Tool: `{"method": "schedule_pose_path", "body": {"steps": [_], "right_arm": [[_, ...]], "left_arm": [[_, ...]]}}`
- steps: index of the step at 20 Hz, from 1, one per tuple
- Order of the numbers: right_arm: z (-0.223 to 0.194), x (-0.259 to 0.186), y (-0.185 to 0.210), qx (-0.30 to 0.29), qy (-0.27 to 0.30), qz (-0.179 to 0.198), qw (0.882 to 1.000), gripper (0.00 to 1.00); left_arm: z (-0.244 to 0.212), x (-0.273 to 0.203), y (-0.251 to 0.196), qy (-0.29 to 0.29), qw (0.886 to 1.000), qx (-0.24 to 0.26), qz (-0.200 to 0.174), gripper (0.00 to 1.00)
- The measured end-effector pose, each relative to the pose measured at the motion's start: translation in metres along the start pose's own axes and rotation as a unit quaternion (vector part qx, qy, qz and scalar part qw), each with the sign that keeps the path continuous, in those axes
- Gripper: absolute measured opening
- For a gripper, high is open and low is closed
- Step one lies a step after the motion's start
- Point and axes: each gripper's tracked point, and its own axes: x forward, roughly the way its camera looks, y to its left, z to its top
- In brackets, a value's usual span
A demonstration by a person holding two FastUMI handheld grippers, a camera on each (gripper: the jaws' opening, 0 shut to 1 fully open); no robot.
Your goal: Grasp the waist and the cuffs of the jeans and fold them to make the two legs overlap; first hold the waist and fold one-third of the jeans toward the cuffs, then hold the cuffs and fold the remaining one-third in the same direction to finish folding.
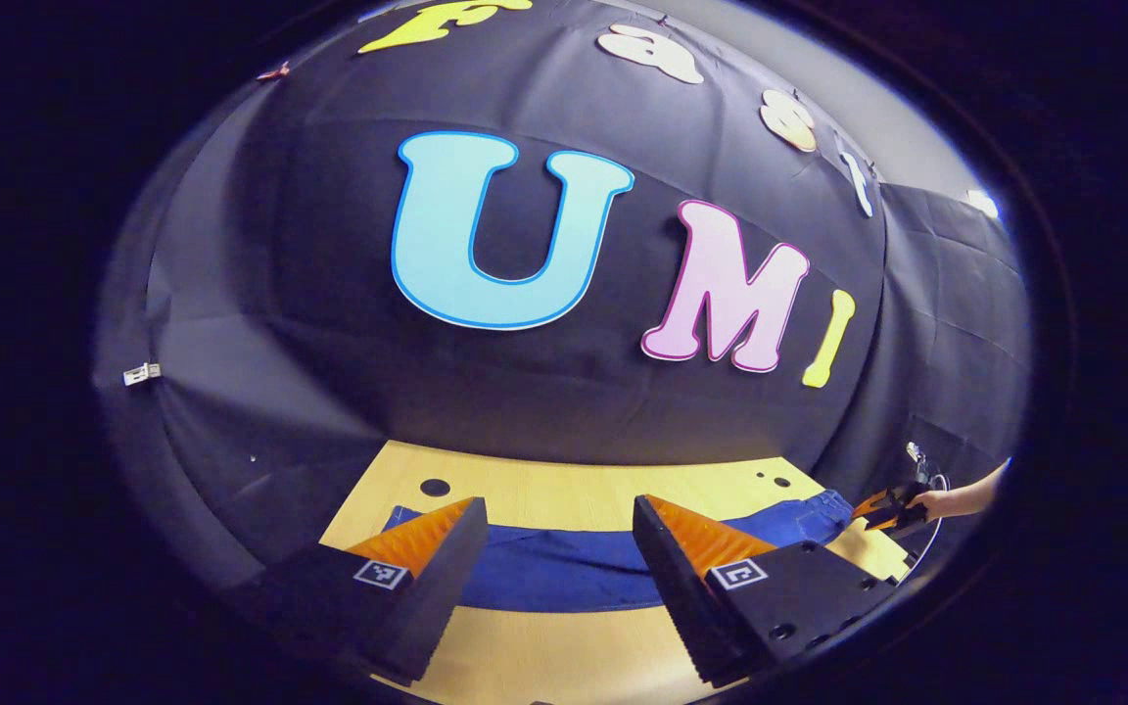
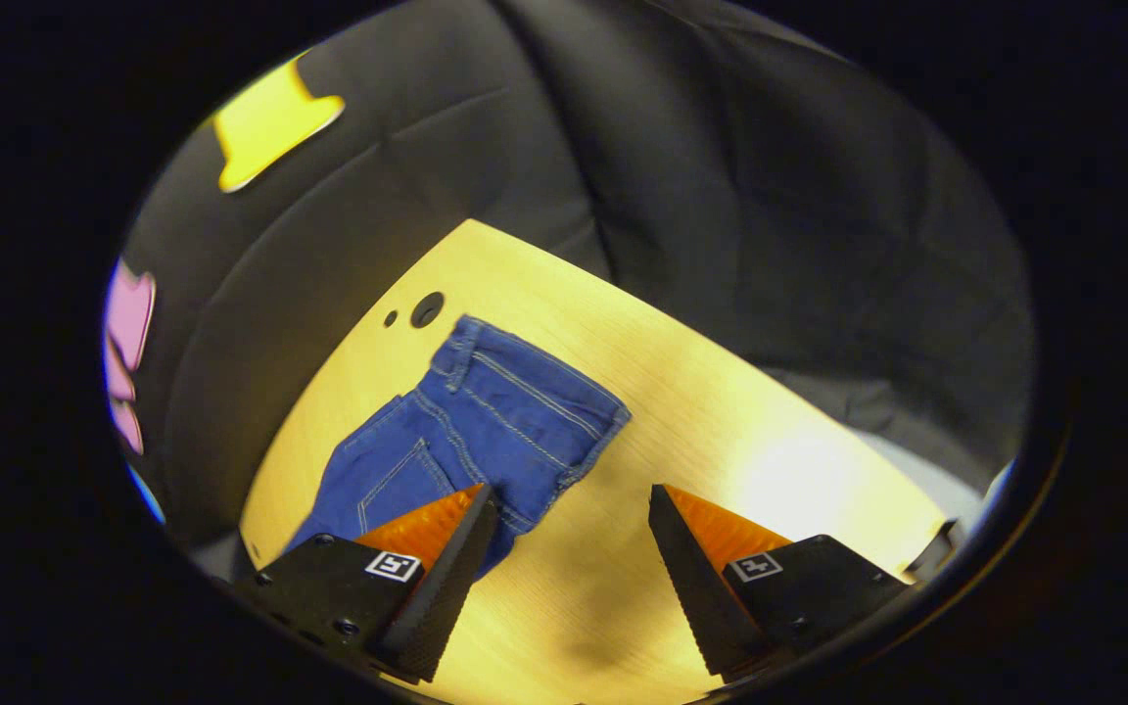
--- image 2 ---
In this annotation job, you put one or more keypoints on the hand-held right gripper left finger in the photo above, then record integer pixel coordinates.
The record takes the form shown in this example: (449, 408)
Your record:
(451, 587)

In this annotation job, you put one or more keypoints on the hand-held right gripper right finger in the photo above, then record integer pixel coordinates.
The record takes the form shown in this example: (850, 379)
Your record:
(691, 587)

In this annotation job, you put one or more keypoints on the blue denim jeans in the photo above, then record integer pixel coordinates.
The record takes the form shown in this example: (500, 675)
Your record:
(486, 411)

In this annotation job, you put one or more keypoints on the black backdrop cloth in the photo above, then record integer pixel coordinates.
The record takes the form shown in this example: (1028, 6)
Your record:
(721, 196)

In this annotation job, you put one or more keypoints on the small dark table bracket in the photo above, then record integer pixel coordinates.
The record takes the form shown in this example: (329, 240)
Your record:
(934, 551)

